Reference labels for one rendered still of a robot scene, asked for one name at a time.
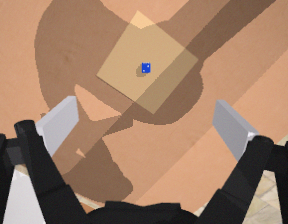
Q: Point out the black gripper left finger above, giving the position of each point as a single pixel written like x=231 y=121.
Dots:
x=57 y=200

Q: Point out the blue die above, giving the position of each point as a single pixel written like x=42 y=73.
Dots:
x=146 y=67

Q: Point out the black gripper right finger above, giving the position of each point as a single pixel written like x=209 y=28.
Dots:
x=229 y=204

